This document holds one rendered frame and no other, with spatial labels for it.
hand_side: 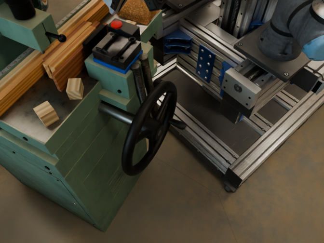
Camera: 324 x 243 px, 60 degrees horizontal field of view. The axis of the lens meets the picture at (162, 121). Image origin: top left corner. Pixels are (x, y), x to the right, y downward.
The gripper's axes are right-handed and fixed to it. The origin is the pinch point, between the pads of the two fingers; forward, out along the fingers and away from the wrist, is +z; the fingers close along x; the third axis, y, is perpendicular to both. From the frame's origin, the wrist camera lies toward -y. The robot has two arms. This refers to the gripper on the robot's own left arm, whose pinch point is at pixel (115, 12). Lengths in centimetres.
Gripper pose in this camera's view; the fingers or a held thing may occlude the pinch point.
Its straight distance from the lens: 76.0
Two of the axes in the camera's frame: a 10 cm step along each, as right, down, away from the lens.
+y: -7.6, -6.2, -1.9
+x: -4.7, 7.3, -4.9
